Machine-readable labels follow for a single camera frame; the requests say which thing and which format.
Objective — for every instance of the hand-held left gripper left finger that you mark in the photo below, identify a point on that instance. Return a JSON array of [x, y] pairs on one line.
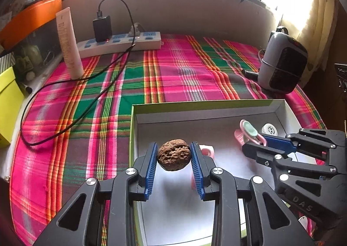
[[151, 170]]

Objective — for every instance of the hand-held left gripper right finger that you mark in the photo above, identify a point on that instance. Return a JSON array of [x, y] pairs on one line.
[[196, 170]]

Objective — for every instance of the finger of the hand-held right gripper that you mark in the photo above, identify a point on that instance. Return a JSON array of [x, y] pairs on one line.
[[276, 143], [257, 154]]

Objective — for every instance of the dark brown ridged walnut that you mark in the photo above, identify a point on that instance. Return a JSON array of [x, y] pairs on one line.
[[174, 155]]

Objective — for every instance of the pink clip with green pad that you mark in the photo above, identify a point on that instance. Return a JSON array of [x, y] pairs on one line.
[[249, 128]]

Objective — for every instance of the white cardboard box green rim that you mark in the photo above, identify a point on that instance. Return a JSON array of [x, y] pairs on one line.
[[176, 132]]

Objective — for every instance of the white round perforated cap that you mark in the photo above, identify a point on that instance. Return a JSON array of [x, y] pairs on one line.
[[269, 129]]

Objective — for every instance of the small black plug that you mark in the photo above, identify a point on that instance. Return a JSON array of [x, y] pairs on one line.
[[250, 73]]

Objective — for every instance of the white black small heater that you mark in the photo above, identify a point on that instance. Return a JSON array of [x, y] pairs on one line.
[[271, 56]]

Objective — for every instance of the pink green plaid cloth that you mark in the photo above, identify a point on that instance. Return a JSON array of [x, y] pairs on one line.
[[176, 78]]

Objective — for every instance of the white blue power strip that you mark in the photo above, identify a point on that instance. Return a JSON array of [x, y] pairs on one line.
[[151, 42]]

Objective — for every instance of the cream patterned curtain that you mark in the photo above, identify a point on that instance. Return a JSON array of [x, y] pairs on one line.
[[317, 18]]

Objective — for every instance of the black charger block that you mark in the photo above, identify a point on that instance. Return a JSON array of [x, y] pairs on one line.
[[102, 29]]

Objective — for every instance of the white cosmetic tube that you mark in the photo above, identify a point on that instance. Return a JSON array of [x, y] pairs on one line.
[[69, 45]]

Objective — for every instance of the yellow cardboard box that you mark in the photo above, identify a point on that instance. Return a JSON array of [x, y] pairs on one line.
[[8, 105]]

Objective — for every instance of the pale green object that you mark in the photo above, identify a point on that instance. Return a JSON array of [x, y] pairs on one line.
[[30, 53]]

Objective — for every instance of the grey striped box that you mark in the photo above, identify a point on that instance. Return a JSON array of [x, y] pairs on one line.
[[6, 63]]

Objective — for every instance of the white wall plug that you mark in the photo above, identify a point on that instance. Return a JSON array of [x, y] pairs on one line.
[[134, 30]]

